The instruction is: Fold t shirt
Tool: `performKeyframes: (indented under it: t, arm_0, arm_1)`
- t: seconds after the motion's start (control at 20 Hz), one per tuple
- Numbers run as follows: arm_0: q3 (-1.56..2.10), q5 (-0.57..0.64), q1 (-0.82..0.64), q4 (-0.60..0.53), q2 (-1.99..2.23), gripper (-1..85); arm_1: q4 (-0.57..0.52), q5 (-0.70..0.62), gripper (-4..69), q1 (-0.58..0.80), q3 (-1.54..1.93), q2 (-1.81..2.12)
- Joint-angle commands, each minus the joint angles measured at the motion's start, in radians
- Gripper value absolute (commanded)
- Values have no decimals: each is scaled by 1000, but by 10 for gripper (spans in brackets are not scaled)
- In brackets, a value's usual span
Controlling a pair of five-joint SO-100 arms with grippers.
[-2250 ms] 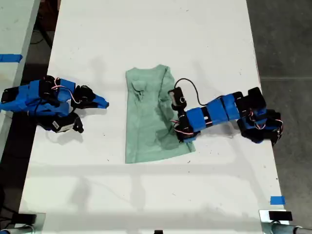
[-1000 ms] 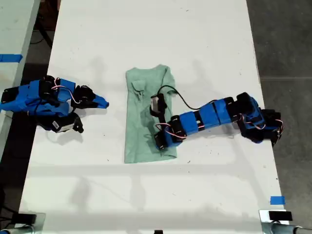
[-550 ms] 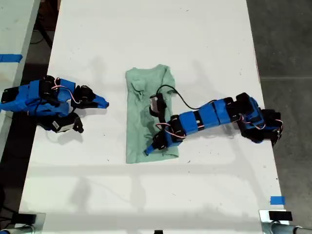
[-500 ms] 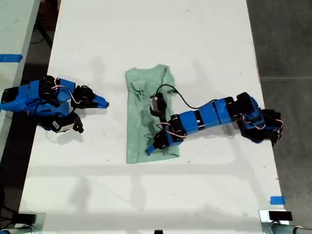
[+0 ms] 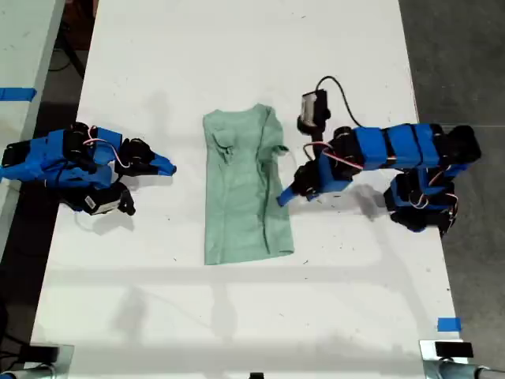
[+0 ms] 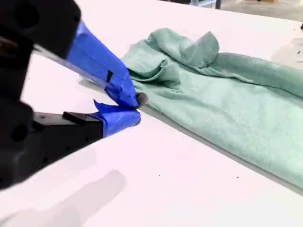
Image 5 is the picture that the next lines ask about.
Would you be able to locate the short black camera stalk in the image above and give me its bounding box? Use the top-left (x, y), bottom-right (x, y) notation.
top-left (310, 132), bottom-right (329, 161)

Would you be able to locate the small black box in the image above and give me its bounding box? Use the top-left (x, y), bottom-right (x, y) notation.
top-left (434, 341), bottom-right (474, 359)
top-left (26, 345), bottom-right (61, 365)

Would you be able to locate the grey metal tube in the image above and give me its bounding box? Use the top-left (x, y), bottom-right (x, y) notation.
top-left (441, 358), bottom-right (505, 379)
top-left (0, 365), bottom-right (56, 379)

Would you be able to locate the metal table bracket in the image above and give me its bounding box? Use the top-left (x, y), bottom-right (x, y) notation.
top-left (22, 343), bottom-right (76, 373)
top-left (418, 339), bottom-right (475, 379)

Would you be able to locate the pale green T-shirt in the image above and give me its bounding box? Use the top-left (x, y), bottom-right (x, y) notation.
top-left (202, 103), bottom-right (297, 266)

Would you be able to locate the white side table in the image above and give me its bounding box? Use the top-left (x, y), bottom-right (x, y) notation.
top-left (0, 0), bottom-right (66, 257)

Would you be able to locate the black camera cable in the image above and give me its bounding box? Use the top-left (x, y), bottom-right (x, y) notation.
top-left (315, 76), bottom-right (366, 129)

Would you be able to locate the long blue tape strip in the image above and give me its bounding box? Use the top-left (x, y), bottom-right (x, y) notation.
top-left (0, 87), bottom-right (38, 103)

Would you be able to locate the black camera box silver face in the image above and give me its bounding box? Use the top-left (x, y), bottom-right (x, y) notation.
top-left (296, 89), bottom-right (332, 136)

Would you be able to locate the small blue tape square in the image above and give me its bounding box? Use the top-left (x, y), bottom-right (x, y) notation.
top-left (436, 317), bottom-right (462, 332)

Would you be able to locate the black floor cable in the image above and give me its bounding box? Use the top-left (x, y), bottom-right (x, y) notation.
top-left (49, 23), bottom-right (90, 80)

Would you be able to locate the red white servo wire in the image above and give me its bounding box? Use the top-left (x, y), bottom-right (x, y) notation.
top-left (86, 125), bottom-right (130, 169)
top-left (302, 141), bottom-right (461, 209)

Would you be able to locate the black camera box white label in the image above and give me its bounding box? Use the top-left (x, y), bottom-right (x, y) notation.
top-left (80, 182), bottom-right (137, 216)

